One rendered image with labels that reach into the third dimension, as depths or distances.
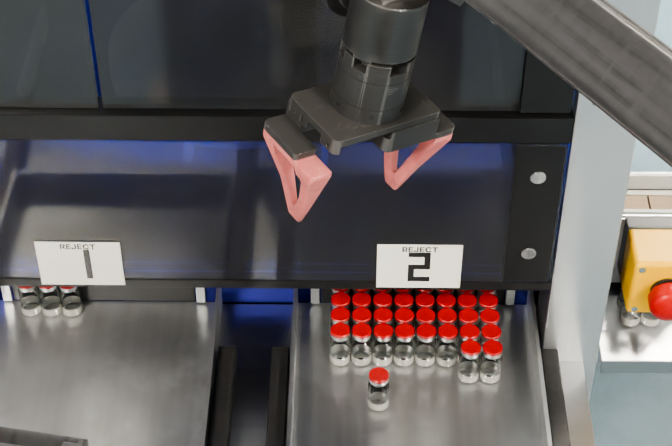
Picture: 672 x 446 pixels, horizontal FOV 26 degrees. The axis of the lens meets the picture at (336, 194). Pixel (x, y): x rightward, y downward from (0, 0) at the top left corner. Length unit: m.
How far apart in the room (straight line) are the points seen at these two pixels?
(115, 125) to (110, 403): 0.32
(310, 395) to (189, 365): 0.14
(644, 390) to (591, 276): 1.27
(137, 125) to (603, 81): 0.56
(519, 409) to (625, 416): 1.18
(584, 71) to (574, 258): 0.56
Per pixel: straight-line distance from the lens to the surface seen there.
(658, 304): 1.48
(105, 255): 1.47
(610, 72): 0.92
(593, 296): 1.51
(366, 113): 1.09
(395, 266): 1.46
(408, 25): 1.05
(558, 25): 0.95
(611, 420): 2.69
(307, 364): 1.55
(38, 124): 1.37
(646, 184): 1.68
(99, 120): 1.36
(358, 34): 1.06
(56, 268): 1.49
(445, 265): 1.46
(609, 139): 1.37
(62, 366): 1.58
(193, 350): 1.57
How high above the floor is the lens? 2.05
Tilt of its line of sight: 42 degrees down
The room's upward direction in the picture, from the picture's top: straight up
